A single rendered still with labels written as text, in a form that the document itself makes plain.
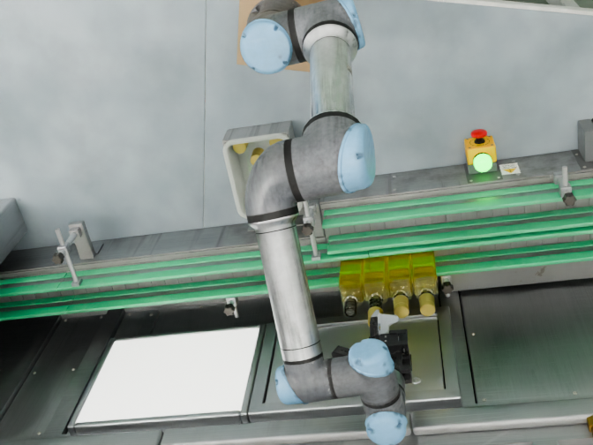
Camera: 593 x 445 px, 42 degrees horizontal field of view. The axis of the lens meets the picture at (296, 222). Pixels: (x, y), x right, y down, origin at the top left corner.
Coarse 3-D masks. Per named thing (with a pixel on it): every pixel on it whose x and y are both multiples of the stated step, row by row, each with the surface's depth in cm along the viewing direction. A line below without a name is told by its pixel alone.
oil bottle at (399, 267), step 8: (392, 256) 192; (400, 256) 191; (408, 256) 191; (392, 264) 189; (400, 264) 188; (408, 264) 187; (392, 272) 185; (400, 272) 185; (408, 272) 184; (392, 280) 182; (400, 280) 182; (408, 280) 182; (392, 288) 181; (400, 288) 181; (408, 288) 181; (392, 296) 182; (408, 296) 182
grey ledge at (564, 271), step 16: (480, 272) 201; (496, 272) 201; (512, 272) 200; (528, 272) 200; (544, 272) 199; (560, 272) 199; (576, 272) 199; (592, 272) 198; (464, 288) 204; (480, 288) 204
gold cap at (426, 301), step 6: (426, 294) 177; (420, 300) 177; (426, 300) 175; (432, 300) 176; (420, 306) 175; (426, 306) 174; (432, 306) 174; (420, 312) 175; (426, 312) 175; (432, 312) 175
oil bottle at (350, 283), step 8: (344, 264) 193; (352, 264) 192; (360, 264) 192; (344, 272) 190; (352, 272) 189; (360, 272) 189; (344, 280) 186; (352, 280) 186; (360, 280) 186; (344, 288) 184; (352, 288) 183; (360, 288) 184; (344, 296) 183; (360, 296) 183; (344, 304) 185; (360, 304) 185
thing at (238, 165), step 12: (228, 144) 195; (252, 144) 202; (264, 144) 202; (228, 156) 197; (240, 156) 204; (228, 168) 198; (240, 168) 205; (240, 180) 205; (240, 192) 204; (240, 204) 203; (300, 204) 201
